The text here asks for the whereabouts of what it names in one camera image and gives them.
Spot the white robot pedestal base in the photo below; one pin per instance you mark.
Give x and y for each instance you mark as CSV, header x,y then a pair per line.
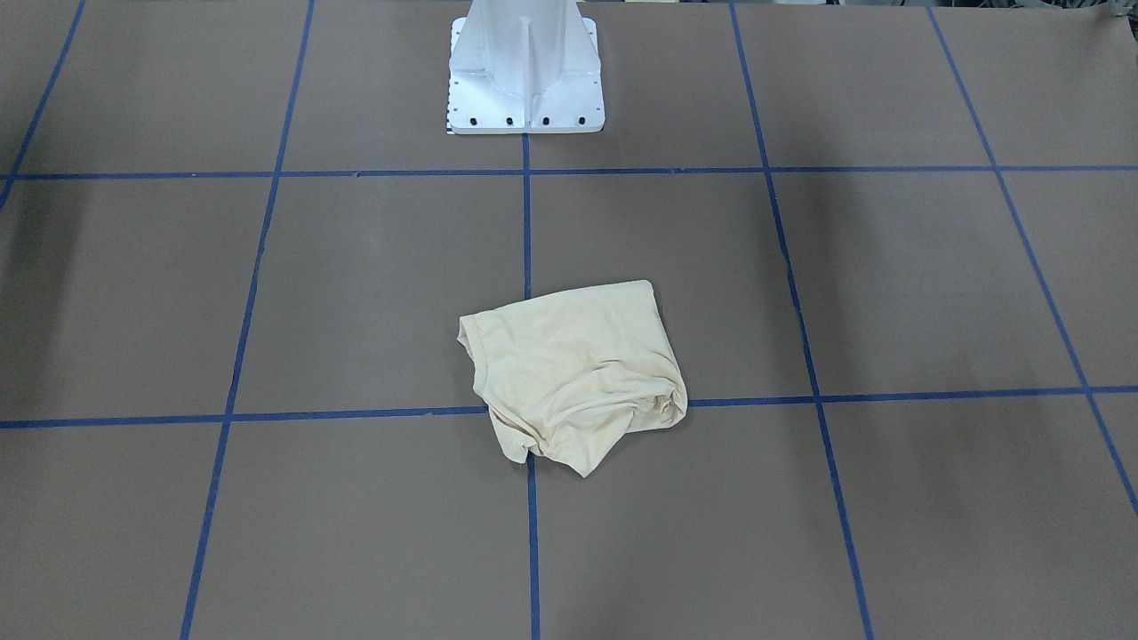
x,y
524,67

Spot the cream long-sleeve printed shirt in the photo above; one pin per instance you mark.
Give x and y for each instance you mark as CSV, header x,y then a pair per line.
x,y
566,376

